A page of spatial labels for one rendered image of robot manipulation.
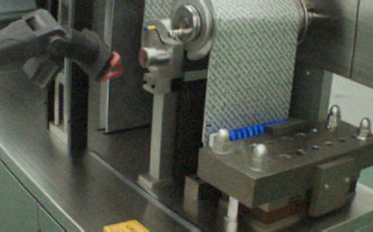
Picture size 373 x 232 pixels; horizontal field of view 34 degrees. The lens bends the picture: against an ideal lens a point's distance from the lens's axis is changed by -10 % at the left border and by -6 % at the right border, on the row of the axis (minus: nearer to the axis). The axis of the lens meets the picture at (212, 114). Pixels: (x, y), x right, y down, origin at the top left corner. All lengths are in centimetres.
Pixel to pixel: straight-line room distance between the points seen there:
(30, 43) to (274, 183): 51
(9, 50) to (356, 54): 74
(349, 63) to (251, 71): 23
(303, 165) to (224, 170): 15
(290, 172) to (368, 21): 39
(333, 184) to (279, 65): 29
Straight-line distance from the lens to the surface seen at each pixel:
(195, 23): 125
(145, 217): 126
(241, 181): 118
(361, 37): 140
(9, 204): 170
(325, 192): 129
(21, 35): 114
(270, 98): 140
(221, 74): 129
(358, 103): 445
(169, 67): 131
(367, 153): 140
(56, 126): 163
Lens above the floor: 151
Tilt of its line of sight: 19 degrees down
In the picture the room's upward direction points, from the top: 5 degrees clockwise
